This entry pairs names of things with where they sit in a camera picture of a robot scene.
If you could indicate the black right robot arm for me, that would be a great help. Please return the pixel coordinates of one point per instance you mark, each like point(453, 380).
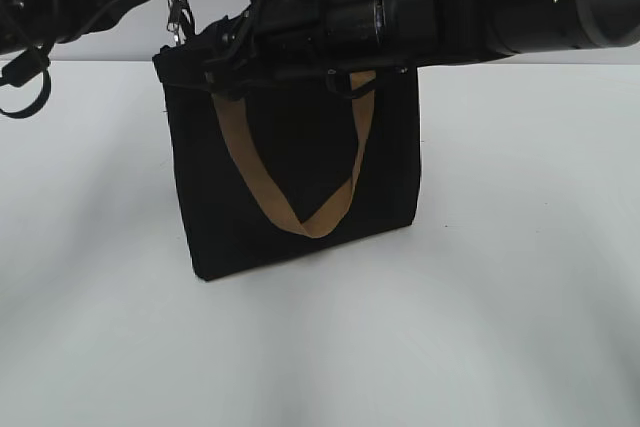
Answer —
point(421, 33)

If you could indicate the black canvas tote bag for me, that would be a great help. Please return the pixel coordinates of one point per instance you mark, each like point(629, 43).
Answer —
point(306, 137)

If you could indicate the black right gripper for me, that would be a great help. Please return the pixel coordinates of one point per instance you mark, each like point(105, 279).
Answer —
point(274, 43)

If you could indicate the silver metal zipper pull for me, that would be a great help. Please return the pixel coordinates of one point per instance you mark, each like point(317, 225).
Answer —
point(180, 22)

